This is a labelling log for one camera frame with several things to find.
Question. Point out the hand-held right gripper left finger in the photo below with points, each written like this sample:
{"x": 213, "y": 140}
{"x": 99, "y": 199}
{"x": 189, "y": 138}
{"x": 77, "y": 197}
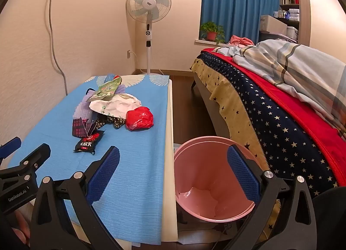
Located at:
{"x": 104, "y": 174}

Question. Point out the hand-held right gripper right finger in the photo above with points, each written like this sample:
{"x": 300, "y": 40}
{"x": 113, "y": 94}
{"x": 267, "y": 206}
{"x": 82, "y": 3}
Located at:
{"x": 243, "y": 174}

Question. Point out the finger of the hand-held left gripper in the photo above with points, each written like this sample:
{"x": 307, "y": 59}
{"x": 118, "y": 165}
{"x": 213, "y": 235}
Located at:
{"x": 10, "y": 146}
{"x": 37, "y": 155}

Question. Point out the pink trash bin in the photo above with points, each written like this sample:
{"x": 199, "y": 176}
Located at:
{"x": 205, "y": 174}

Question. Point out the person's left hand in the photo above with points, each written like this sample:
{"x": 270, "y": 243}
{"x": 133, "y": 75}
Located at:
{"x": 21, "y": 224}

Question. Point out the light blue tablecloth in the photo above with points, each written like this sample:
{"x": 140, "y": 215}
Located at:
{"x": 135, "y": 158}

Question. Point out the black snack packet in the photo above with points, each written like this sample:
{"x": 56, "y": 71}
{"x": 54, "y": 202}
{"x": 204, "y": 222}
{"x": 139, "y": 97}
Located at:
{"x": 87, "y": 143}

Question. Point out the purple patterned wrapper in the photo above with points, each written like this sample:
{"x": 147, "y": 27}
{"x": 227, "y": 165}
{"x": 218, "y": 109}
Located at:
{"x": 79, "y": 127}

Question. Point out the bed with star blanket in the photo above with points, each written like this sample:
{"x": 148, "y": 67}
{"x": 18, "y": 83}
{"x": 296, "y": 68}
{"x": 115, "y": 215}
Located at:
{"x": 270, "y": 131}

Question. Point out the dark floral wrapper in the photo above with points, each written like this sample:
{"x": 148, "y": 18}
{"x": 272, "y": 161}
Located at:
{"x": 115, "y": 123}

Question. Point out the red plastic bag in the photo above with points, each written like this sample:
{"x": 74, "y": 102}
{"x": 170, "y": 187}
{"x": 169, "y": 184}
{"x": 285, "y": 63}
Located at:
{"x": 139, "y": 119}

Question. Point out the white table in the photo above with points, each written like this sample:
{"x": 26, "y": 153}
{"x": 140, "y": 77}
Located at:
{"x": 169, "y": 158}

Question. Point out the crumpled white paper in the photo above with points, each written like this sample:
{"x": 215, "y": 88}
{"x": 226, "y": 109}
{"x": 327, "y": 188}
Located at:
{"x": 119, "y": 105}

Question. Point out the red blanket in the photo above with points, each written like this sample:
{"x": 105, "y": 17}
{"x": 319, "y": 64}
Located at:
{"x": 297, "y": 109}

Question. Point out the green snack packet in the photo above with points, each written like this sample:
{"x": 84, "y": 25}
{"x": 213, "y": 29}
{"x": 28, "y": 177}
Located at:
{"x": 108, "y": 87}

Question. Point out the plaid duvet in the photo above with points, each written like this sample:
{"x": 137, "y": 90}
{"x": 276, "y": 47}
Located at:
{"x": 292, "y": 63}

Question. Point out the pink clothes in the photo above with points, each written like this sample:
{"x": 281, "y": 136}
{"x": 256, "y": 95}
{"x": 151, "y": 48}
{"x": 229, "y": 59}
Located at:
{"x": 239, "y": 40}

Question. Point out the white windowsill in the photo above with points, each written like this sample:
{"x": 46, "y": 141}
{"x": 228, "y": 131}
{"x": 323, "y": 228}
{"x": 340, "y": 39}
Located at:
{"x": 205, "y": 42}

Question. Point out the potted green plant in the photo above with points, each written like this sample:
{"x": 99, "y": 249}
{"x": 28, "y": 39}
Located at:
{"x": 212, "y": 33}

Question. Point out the clear plastic box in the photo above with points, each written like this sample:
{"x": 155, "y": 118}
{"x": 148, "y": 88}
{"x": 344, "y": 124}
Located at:
{"x": 292, "y": 33}

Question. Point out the grey storage box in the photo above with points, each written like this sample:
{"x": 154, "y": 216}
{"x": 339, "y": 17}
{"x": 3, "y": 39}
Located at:
{"x": 273, "y": 24}

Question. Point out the blue curtain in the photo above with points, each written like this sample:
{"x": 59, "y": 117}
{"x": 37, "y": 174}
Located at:
{"x": 238, "y": 9}

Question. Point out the stack of white packets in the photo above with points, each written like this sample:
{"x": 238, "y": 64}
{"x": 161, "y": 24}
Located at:
{"x": 290, "y": 14}

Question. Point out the wooden bookshelf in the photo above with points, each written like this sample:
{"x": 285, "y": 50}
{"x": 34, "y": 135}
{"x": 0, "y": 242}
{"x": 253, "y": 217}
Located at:
{"x": 304, "y": 9}

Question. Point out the white standing fan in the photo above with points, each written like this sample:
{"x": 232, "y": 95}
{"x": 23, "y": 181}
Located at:
{"x": 148, "y": 2}

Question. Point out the white wall outlet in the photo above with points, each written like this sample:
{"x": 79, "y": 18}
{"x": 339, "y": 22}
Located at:
{"x": 128, "y": 54}

